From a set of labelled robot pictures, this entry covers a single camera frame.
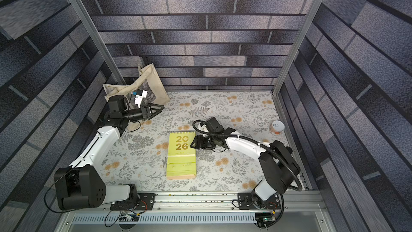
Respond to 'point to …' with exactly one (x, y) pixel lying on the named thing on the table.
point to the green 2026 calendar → (182, 154)
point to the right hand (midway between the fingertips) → (194, 145)
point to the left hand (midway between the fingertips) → (161, 109)
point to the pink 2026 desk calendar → (181, 177)
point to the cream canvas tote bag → (148, 80)
